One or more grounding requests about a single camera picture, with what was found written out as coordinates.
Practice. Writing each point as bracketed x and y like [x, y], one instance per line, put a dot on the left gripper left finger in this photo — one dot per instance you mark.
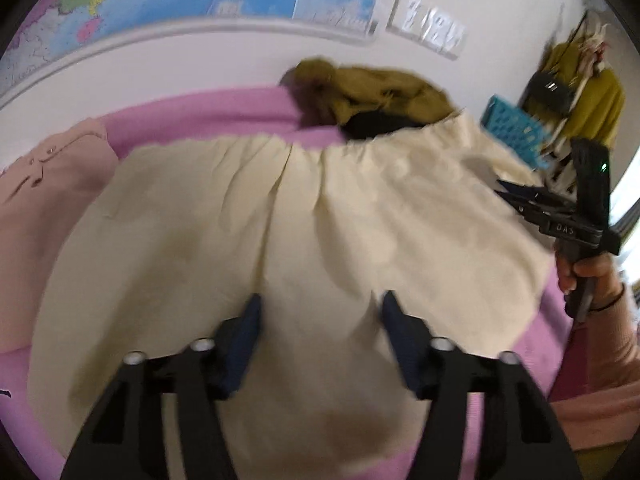
[123, 437]

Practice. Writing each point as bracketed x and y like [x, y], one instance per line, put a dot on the cream beige jacket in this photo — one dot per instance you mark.
[184, 233]

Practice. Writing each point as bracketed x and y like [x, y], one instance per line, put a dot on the pink sleeved right forearm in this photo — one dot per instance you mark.
[608, 413]

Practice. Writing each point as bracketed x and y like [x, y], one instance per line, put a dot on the person's right hand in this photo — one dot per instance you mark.
[609, 287]

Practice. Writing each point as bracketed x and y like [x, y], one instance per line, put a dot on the teal plastic storage rack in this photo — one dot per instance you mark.
[516, 130]

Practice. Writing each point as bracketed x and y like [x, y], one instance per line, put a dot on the white coat rack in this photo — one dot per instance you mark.
[591, 35]

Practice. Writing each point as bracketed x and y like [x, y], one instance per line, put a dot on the mustard yellow hanging sweater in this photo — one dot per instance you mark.
[596, 114]

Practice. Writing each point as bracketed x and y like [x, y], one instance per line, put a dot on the black handbag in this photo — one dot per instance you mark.
[546, 89]

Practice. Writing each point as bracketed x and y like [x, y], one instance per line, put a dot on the black garment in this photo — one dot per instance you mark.
[369, 125]

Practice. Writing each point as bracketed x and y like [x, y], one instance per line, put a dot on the pink folded garment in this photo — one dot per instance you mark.
[43, 195]

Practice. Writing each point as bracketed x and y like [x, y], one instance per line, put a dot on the olive brown garment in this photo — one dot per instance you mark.
[340, 92]

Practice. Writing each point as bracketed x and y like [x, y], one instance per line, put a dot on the pink floral bed sheet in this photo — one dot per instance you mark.
[245, 112]

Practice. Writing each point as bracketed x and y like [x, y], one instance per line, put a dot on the white wall socket panel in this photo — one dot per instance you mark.
[429, 26]

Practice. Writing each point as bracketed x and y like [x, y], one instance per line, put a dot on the colourful wall map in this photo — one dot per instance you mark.
[175, 0]

